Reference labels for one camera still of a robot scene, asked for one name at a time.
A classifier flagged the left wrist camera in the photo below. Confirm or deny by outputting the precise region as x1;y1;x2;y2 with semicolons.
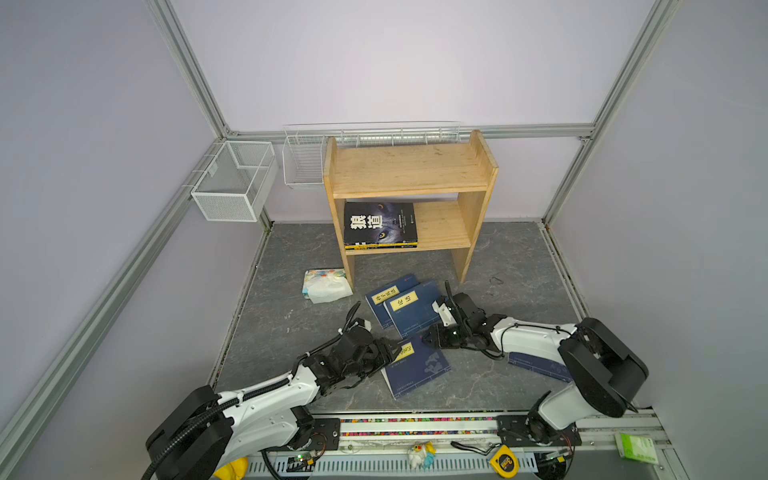
342;318;372;334

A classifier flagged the green white small box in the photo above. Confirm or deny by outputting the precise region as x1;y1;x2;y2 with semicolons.
615;433;659;465

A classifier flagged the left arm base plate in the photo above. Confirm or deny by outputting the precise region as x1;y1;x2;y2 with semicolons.
286;417;341;451

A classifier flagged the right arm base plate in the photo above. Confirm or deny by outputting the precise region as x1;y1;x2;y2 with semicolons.
496;414;582;448

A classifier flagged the white wire rack basket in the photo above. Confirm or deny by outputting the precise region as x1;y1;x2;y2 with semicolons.
282;121;461;188

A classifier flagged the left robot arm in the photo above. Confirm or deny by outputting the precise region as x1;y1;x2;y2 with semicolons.
142;305;401;479

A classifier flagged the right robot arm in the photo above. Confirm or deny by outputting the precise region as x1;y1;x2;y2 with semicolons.
423;293;649;446

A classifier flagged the black book gold title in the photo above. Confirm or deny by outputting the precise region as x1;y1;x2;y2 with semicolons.
344;242;418;252

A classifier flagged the blue folder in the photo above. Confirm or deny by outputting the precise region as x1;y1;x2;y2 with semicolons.
365;274;419;329
508;353;572;383
382;335;451;399
384;280;444;339

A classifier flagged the white tissue pack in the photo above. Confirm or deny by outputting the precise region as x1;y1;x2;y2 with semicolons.
302;269;353;304

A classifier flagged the aluminium rail with cable duct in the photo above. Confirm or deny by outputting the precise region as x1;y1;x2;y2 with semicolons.
155;407;691;480

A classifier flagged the white mesh box basket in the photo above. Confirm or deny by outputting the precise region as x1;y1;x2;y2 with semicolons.
191;141;279;223

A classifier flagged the dark wolf cover book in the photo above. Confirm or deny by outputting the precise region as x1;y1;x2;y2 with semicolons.
343;201;418;245

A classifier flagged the wooden two-tier shelf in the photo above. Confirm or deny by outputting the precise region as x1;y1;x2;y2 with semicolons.
323;130;499;283

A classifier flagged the yellow banana toy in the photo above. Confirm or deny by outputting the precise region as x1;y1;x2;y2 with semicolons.
214;457;249;480

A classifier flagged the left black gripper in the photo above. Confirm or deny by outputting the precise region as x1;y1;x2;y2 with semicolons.
344;337;402;379

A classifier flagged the small colourful toy figure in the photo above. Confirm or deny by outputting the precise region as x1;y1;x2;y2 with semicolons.
408;442;437;469

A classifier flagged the yellow tape measure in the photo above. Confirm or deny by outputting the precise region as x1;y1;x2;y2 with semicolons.
489;445;520;479

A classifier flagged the blue folder front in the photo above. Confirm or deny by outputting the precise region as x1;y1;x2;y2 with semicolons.
382;335;451;399

